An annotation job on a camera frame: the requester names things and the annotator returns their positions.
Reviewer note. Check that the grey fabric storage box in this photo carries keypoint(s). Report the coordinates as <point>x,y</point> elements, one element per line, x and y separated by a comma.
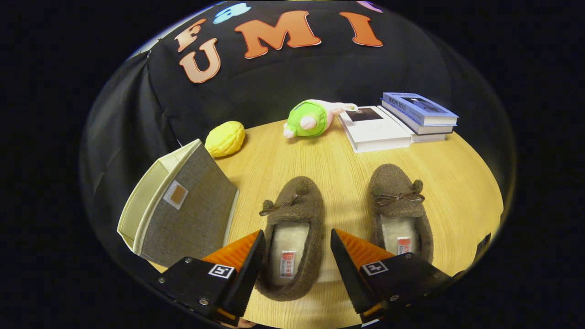
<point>196,214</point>

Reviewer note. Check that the black backdrop cloth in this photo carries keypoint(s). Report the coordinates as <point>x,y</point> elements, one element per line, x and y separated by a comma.
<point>283,82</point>

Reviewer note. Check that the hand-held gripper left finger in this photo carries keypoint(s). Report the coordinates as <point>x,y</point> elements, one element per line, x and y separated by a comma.
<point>244,278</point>

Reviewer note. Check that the yellow ridged ball toy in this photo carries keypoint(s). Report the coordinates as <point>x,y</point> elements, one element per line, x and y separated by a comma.
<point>225,139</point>

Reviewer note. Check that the blue cover book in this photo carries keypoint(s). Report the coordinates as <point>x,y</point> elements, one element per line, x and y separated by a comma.
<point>418,107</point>

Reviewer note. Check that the white book with dark photo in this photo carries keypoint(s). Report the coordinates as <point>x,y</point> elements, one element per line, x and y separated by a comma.
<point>374,130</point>

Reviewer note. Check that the white book with blue spine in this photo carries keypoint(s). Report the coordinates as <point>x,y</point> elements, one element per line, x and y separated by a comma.
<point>432,129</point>

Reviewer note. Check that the brown fuzzy shoe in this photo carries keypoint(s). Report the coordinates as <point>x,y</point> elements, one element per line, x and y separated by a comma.
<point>297,201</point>
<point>393,183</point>

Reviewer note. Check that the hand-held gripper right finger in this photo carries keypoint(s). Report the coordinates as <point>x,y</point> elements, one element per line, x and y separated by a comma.
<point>349,274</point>

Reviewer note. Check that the green and pink plush toy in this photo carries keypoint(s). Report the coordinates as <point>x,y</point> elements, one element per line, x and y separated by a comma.
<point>308,119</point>

